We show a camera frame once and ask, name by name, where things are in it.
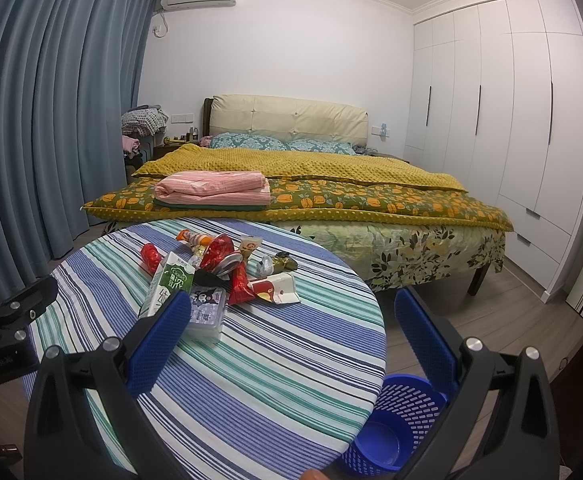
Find orange white snack wrapper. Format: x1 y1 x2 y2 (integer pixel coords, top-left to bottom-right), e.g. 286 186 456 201
176 229 214 249

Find crushed red soda can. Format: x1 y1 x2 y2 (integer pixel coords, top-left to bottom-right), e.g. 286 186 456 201
200 234 243 278

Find red white paper box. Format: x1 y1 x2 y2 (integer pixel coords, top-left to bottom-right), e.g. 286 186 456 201
249 273 300 306

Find green gold wrapper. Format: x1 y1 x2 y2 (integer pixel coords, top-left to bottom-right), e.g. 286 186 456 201
256 252 298 278

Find long red snack wrapper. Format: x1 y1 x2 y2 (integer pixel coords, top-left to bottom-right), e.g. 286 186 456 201
228 261 255 306

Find blue plastic waste basket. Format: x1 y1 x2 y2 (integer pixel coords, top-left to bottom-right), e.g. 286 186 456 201
337 374 448 477

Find bed with floral sheet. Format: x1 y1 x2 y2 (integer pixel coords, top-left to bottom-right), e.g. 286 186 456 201
82 94 515 297

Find striped blue green tablecloth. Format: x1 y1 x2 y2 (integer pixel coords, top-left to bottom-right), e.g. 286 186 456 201
30 219 387 479

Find pile of clothes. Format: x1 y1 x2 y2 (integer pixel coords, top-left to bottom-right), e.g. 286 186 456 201
121 104 168 158

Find folded pink blanket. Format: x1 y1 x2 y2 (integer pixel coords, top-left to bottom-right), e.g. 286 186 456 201
154 170 271 209

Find blue-grey curtain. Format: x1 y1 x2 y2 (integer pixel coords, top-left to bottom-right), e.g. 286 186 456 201
0 0 157 302

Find mustard yellow blanket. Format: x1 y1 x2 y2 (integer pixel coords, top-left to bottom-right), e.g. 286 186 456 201
82 144 513 232

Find teal patterned pillow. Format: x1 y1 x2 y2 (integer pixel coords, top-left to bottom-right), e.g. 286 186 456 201
209 132 357 155

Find white wardrobe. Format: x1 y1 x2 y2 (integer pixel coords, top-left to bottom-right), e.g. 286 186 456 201
404 0 583 297

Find beige padded headboard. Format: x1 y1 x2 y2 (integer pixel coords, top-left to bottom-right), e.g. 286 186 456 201
208 94 369 145

